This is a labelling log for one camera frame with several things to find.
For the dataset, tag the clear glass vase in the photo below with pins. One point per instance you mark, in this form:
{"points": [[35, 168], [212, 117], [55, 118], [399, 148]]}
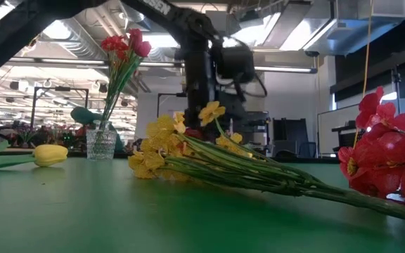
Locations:
{"points": [[100, 144]]}

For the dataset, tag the yellow artificial flower bunch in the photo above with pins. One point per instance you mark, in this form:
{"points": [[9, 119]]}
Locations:
{"points": [[160, 133]]}

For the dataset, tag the person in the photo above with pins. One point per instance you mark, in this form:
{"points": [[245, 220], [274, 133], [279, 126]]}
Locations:
{"points": [[83, 116]]}

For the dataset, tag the long ceiling light strip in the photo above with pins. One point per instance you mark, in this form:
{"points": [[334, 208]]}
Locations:
{"points": [[283, 69]]}

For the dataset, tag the black shelf rack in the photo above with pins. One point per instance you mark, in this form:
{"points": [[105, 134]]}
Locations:
{"points": [[343, 138]]}

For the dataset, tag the whiteboard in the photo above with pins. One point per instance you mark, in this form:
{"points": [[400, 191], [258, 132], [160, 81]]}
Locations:
{"points": [[329, 133]]}

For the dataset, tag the yellow artificial tulip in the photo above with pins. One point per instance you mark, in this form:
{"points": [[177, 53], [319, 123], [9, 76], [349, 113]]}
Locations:
{"points": [[49, 155]]}

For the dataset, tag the green table mat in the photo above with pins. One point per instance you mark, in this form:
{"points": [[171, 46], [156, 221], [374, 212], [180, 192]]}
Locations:
{"points": [[118, 218]]}

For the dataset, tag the black panel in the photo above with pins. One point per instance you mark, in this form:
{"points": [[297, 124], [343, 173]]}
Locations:
{"points": [[290, 135]]}

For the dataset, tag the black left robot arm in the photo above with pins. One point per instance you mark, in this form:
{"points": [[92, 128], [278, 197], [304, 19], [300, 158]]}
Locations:
{"points": [[12, 38]]}

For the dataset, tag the black machine cabinet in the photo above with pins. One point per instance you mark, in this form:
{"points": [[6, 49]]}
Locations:
{"points": [[258, 126]]}

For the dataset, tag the red artificial flower bunch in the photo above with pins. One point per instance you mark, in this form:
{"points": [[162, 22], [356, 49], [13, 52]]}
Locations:
{"points": [[389, 151], [114, 44]]}

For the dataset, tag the red glass vase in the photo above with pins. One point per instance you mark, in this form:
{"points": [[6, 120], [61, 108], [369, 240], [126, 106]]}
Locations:
{"points": [[193, 133]]}

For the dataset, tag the silver air duct unit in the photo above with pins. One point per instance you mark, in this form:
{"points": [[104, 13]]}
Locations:
{"points": [[346, 35]]}

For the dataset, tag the black tripod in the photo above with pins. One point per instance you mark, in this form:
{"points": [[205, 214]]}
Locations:
{"points": [[396, 88]]}

